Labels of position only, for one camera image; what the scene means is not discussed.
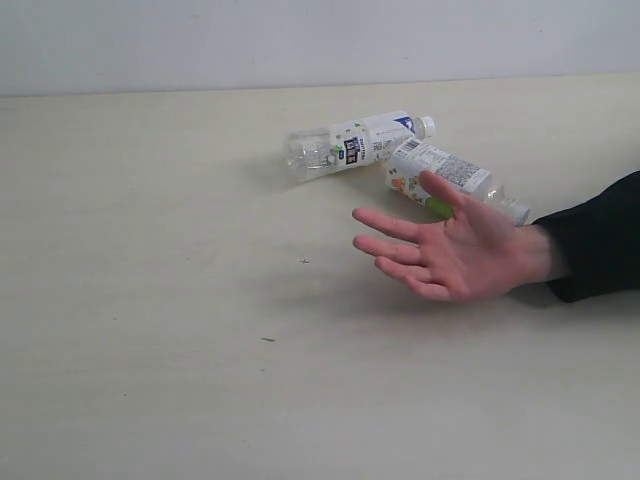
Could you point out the person's open bare hand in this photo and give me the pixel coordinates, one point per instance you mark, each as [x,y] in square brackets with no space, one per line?
[476,254]

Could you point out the clear bottle blue white label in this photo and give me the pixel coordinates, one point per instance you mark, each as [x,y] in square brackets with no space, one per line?
[324,151]

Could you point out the square bottle white fruit label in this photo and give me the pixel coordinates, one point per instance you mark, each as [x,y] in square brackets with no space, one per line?
[414,156]

